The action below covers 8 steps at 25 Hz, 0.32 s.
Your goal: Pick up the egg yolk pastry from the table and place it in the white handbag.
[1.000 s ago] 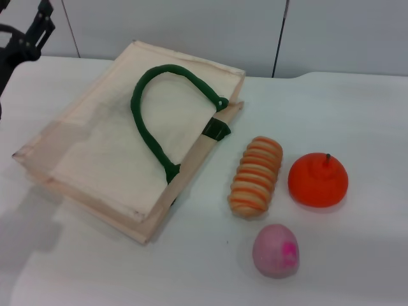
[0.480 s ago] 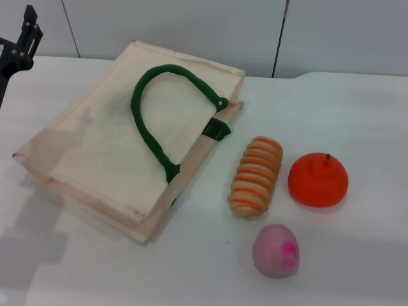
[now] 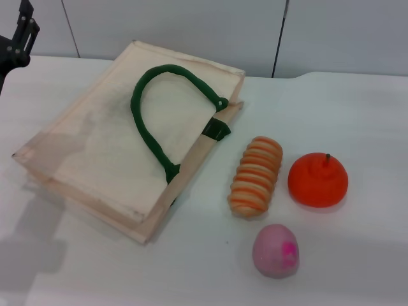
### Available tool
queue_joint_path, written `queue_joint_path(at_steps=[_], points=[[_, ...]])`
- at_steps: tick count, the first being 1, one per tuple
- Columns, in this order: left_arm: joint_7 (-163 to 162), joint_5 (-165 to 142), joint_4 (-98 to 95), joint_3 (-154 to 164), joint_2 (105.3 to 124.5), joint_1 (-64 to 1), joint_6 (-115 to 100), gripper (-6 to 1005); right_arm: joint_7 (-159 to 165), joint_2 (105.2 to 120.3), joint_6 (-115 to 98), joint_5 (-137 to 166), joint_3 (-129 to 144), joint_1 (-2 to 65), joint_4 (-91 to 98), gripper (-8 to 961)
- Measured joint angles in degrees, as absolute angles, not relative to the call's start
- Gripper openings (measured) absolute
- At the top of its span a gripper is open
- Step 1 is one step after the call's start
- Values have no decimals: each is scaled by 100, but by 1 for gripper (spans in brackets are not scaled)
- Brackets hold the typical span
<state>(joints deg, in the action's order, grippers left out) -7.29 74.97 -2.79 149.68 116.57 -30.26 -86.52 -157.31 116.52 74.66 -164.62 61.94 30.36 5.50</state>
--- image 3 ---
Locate orange persimmon toy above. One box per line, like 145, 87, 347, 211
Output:
287, 152, 349, 209

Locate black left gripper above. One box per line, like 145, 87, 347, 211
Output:
0, 0, 41, 96

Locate cream canvas handbag green handles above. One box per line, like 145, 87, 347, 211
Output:
11, 40, 247, 246

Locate pink round toy fruit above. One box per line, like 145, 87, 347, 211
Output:
252, 223, 300, 279

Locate orange striped bread roll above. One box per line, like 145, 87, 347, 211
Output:
226, 136, 284, 219

